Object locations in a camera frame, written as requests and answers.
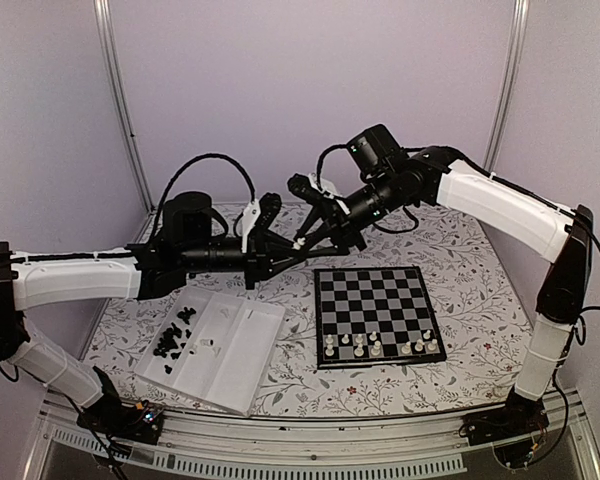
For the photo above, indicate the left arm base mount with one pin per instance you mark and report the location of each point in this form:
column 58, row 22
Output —
column 141, row 422

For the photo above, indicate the white chess king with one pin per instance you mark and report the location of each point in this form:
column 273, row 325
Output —
column 376, row 349

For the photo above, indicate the aluminium frame post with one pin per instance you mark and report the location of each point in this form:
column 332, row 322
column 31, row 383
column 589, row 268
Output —
column 105, row 28
column 513, row 57

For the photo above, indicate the black silver chess board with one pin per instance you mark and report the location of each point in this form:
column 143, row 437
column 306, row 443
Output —
column 393, row 301

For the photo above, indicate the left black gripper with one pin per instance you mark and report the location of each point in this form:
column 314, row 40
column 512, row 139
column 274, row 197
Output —
column 275, row 253

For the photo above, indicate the left aluminium frame post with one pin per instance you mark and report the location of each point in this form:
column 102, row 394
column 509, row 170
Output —
column 105, row 28

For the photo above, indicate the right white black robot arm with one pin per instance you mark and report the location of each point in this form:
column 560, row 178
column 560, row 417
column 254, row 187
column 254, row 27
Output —
column 560, row 235

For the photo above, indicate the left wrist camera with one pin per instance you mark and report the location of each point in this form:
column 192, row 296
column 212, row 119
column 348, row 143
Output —
column 258, row 216

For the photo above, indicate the pile of white chess pieces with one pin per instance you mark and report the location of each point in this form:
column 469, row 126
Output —
column 210, row 331

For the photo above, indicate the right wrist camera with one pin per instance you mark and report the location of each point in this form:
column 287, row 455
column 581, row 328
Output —
column 306, row 188

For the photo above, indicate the right aluminium frame post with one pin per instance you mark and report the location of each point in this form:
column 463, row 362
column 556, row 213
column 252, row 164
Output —
column 513, row 57

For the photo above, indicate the front aluminium rail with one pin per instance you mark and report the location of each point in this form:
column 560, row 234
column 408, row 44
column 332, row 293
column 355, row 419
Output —
column 210, row 445

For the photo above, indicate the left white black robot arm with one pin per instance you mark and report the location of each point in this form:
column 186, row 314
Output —
column 28, row 281

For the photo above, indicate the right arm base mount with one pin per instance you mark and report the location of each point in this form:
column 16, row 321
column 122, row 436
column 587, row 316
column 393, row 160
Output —
column 522, row 427

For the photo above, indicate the pile of black chess pieces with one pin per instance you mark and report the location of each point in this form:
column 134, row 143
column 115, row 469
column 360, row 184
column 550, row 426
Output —
column 174, row 337

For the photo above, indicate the white plastic compartment tray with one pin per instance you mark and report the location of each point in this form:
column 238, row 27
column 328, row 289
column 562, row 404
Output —
column 230, row 380

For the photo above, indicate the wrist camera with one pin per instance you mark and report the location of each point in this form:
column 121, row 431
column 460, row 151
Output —
column 258, row 216
column 306, row 188

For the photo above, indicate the floral patterned table mat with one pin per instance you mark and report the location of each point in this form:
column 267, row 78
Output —
column 483, row 327

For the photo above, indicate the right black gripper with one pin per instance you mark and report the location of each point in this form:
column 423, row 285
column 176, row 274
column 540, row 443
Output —
column 340, row 229

